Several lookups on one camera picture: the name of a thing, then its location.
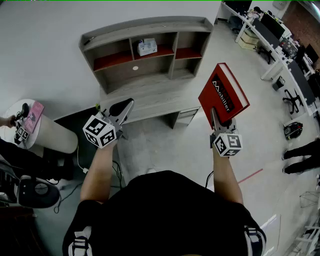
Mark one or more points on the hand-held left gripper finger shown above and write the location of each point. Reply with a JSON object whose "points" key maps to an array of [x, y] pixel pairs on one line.
{"points": [[117, 106], [126, 113]]}

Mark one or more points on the person's right forearm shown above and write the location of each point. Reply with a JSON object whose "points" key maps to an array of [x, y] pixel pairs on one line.
{"points": [[226, 180]]}

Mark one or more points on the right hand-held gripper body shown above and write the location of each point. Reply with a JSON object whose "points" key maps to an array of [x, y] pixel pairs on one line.
{"points": [[227, 145]]}

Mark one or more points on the person's black shirt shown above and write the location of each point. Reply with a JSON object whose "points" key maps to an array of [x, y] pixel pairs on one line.
{"points": [[162, 215]]}

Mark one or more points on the black trash bin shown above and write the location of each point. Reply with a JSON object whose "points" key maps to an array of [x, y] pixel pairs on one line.
{"points": [[278, 83]]}

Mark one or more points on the grey wooden desk hutch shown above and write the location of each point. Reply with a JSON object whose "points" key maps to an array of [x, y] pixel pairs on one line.
{"points": [[147, 29]]}

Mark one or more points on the person's left forearm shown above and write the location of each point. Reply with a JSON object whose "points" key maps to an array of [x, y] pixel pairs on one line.
{"points": [[98, 172]]}

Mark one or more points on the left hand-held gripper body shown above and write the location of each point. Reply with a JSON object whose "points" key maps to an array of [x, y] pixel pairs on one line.
{"points": [[100, 131]]}

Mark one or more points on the round white pedestal table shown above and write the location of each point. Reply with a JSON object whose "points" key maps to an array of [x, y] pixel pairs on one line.
{"points": [[55, 135]]}

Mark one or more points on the white printed cardboard box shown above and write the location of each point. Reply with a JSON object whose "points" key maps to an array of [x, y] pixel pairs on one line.
{"points": [[147, 47]]}

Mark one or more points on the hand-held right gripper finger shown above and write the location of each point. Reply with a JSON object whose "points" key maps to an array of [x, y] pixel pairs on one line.
{"points": [[215, 121], [229, 124]]}

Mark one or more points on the black round floor device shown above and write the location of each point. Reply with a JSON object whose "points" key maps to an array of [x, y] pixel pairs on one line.
{"points": [[293, 131]]}

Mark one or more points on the small dark metal tool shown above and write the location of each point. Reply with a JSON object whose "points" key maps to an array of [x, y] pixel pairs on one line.
{"points": [[88, 40]]}

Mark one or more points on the beige storage boxes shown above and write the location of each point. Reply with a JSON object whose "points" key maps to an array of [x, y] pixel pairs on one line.
{"points": [[247, 39]]}

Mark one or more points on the red book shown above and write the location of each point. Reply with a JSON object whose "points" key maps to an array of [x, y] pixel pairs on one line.
{"points": [[222, 92]]}

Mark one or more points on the white metal rack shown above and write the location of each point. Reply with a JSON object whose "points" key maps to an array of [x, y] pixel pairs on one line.
{"points": [[308, 236]]}

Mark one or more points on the dark grey floor mat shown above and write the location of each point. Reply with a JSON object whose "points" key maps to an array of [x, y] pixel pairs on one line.
{"points": [[72, 117]]}

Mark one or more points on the pink booklet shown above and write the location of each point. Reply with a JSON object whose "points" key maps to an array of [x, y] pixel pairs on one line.
{"points": [[35, 116]]}

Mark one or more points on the black computer monitor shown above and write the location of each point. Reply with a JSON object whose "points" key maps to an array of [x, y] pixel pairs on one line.
{"points": [[273, 25]]}

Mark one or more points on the black desk divider panel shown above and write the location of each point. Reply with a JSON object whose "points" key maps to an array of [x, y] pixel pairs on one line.
{"points": [[302, 82], [265, 32]]}

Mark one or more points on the black star-base office chair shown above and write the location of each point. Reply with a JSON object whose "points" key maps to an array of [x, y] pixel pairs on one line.
{"points": [[293, 100], [266, 53]]}

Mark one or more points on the black grey office chair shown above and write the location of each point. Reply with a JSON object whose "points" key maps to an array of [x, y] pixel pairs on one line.
{"points": [[37, 191]]}

